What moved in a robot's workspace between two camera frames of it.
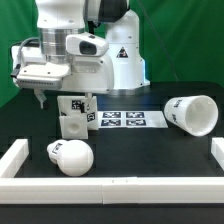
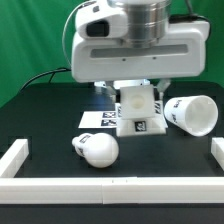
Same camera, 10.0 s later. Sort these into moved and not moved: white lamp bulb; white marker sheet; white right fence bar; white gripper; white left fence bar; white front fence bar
Moved: white gripper; white marker sheet; white lamp bulb
Not moved: white front fence bar; white right fence bar; white left fence bar
